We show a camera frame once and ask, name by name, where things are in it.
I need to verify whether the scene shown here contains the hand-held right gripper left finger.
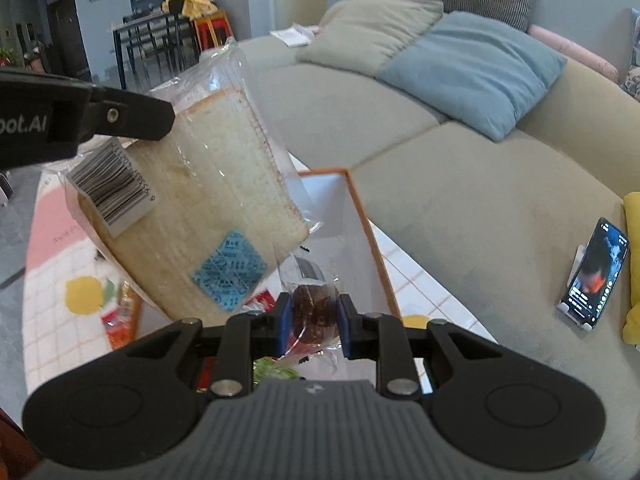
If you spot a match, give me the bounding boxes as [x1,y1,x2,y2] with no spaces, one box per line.
[125,292,294,399]

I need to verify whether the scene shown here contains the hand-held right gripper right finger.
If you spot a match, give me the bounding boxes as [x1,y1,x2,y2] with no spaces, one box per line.
[336,293,505,399]

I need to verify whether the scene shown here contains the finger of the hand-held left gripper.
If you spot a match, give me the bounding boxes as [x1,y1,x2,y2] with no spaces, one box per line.
[89,86,177,144]

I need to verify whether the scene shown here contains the brown cake clear packet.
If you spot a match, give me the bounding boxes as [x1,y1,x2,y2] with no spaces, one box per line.
[277,255,347,362]

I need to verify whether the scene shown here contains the orange cardboard box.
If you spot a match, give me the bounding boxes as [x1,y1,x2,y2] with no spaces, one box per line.
[131,167,435,397]

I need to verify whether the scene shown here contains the sliced bread packet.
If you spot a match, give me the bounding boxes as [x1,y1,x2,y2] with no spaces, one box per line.
[57,37,321,328]

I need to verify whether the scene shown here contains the red barcode snack packet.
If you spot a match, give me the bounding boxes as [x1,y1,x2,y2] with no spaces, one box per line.
[245,287,280,316]

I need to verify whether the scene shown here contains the green snack packet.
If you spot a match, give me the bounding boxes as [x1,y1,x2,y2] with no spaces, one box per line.
[252,357,301,383]

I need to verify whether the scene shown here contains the dark wooden door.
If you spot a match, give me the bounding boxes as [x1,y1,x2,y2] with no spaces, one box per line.
[47,0,93,82]

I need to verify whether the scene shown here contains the black dining table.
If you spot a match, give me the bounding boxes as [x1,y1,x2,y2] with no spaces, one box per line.
[111,10,197,92]

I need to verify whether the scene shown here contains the black dining chair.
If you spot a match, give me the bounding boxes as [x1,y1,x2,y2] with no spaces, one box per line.
[167,0,197,68]

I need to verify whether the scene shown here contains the red stool stack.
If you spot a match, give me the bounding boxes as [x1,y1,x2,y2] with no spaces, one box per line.
[192,11,236,54]

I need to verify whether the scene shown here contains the yellow cloth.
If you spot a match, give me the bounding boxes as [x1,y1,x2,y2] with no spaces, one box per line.
[162,0,221,18]

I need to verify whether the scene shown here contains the pink white checked tablecloth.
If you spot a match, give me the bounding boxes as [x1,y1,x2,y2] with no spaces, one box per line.
[22,152,501,402]

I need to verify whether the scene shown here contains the red orange print packet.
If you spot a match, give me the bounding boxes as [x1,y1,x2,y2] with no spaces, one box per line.
[100,280,143,351]

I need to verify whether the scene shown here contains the white papers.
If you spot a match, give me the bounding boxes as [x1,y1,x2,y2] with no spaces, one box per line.
[269,24,321,49]

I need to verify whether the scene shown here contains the beige sofa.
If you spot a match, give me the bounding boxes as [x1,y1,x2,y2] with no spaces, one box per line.
[200,10,640,463]

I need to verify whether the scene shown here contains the beige cushion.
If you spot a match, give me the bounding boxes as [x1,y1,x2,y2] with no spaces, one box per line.
[296,0,445,78]

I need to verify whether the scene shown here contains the black smartphone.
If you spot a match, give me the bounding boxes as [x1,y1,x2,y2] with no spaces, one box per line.
[560,217,630,328]

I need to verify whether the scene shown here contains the light blue cushion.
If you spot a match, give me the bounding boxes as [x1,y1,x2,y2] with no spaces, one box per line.
[376,11,568,142]

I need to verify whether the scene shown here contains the yellow cushion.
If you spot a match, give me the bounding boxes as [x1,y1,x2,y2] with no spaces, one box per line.
[621,191,640,346]

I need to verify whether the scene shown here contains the pink bolster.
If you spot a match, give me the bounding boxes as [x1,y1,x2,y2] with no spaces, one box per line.
[527,24,621,83]

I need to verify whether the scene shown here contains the patterned cushion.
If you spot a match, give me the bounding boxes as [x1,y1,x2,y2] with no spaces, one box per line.
[619,7,640,102]

